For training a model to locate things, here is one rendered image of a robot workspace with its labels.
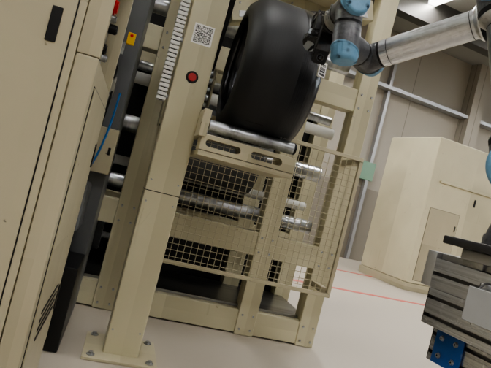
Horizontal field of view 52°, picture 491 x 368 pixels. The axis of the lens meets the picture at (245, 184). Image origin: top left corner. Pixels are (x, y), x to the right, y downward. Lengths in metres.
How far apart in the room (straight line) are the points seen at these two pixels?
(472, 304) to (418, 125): 8.94
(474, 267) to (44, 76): 1.04
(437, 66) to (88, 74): 9.45
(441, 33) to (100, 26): 0.85
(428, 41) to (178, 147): 0.93
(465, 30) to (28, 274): 1.18
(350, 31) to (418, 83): 8.63
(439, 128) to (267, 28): 8.65
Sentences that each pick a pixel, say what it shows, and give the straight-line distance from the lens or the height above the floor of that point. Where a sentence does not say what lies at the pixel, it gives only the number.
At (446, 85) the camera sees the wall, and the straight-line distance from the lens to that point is 10.45.
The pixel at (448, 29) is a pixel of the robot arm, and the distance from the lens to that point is 1.44.
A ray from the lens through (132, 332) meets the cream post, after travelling 1.97.
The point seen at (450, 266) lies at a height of 0.65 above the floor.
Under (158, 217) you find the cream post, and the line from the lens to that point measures 1.88.
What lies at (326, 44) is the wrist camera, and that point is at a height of 1.19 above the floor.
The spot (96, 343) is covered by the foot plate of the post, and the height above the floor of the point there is 0.01.
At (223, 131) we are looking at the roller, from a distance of 1.82.
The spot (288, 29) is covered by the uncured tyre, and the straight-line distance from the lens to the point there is 1.84.
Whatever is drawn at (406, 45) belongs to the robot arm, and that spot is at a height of 1.19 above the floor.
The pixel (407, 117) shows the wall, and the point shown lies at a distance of 9.83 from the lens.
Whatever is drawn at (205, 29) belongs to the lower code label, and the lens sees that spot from 1.95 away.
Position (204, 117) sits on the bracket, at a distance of 1.78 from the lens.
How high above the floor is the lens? 0.70
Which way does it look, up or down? 1 degrees up
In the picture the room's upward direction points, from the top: 14 degrees clockwise
